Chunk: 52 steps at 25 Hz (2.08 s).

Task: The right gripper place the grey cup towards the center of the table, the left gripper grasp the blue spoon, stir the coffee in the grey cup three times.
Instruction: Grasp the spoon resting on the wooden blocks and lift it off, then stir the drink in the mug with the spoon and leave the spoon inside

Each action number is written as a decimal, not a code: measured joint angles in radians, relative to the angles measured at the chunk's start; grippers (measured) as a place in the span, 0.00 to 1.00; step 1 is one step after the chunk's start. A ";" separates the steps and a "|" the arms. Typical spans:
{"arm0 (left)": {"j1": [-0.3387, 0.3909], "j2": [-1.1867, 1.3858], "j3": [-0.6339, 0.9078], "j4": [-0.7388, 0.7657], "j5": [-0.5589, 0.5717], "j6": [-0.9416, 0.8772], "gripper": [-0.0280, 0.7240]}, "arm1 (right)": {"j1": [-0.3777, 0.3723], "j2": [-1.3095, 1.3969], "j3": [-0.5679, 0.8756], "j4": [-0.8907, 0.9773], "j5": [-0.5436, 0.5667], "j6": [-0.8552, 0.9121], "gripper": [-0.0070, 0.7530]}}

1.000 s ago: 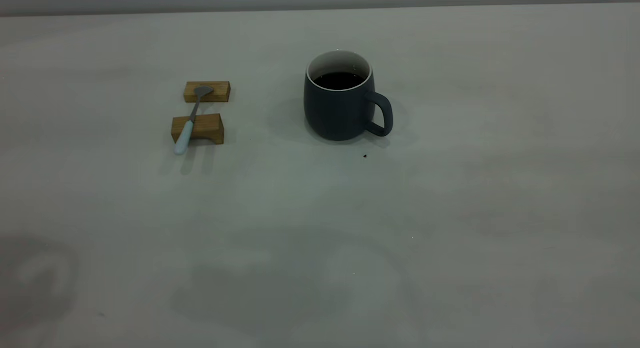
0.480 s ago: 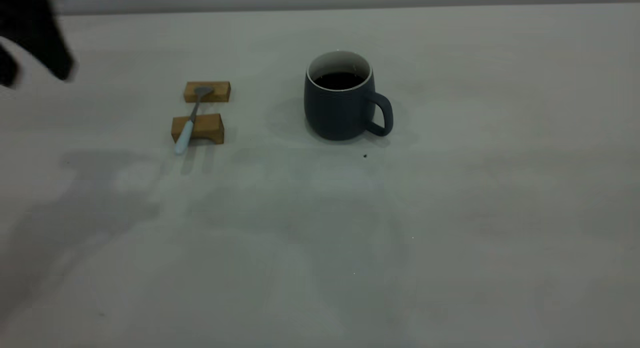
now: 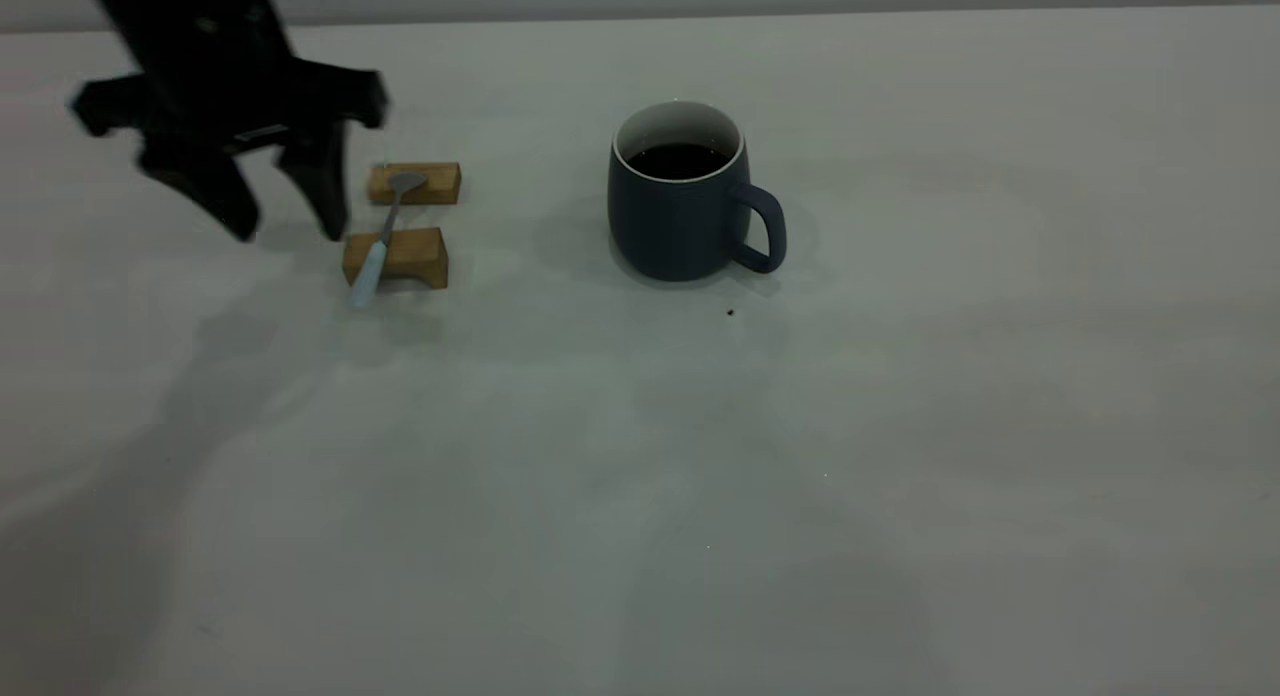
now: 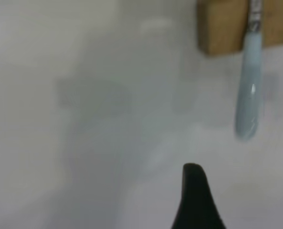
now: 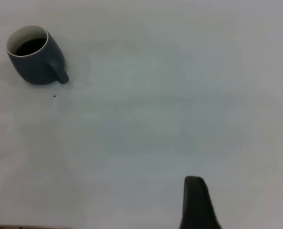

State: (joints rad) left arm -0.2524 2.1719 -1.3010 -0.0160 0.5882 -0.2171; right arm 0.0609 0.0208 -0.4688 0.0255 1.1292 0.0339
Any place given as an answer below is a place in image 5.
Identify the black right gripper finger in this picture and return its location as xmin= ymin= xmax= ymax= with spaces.
xmin=178 ymin=176 xmax=222 ymax=229

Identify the dark grey ceramic cup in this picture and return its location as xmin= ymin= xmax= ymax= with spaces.
xmin=5 ymin=25 xmax=70 ymax=86

